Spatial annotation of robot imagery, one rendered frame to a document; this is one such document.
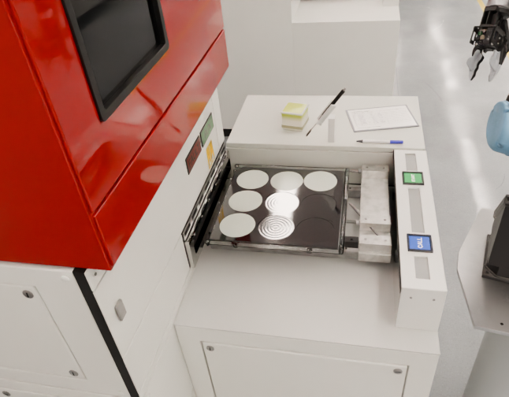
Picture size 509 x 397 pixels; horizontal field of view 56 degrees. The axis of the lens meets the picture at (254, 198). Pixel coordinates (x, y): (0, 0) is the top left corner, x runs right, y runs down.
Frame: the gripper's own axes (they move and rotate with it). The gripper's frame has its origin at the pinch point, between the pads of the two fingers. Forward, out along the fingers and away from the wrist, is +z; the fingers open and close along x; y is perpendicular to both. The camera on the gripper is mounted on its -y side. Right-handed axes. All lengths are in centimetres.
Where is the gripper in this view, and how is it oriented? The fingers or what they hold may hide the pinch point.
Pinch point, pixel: (481, 77)
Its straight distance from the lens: 169.7
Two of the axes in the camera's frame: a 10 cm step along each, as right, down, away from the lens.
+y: -7.4, -1.3, -6.6
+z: -2.5, 9.6, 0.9
